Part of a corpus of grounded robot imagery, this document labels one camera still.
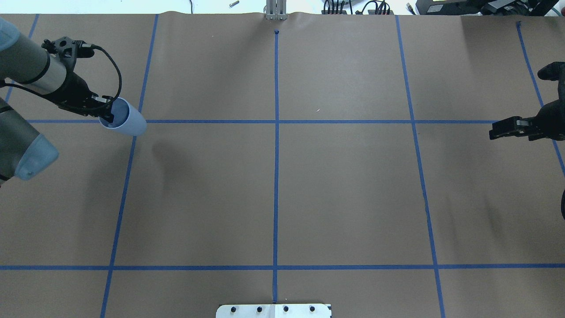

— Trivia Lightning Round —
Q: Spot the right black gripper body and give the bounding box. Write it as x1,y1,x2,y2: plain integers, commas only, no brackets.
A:
528,62,565,141

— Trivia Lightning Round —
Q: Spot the black power strip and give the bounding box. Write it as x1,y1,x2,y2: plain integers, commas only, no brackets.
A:
320,0,394,15

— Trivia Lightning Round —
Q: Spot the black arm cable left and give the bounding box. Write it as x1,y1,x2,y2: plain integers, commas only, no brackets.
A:
0,43,122,111

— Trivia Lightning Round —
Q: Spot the blue plastic cup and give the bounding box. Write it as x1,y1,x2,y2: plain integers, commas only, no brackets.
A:
98,97,147,136

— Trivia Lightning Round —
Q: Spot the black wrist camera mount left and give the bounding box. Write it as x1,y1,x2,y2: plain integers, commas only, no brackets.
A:
41,37,95,70

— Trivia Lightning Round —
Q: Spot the aluminium frame post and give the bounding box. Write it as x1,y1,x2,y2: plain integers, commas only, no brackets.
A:
264,0,288,21

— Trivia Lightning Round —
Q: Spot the white mast base plate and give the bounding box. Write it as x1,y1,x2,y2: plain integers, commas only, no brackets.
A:
215,303,332,318

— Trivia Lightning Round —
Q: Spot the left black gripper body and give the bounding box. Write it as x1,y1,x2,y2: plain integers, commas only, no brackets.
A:
55,73,104,117

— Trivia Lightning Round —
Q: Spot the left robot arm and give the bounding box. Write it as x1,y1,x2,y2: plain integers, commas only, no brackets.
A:
1,19,119,183

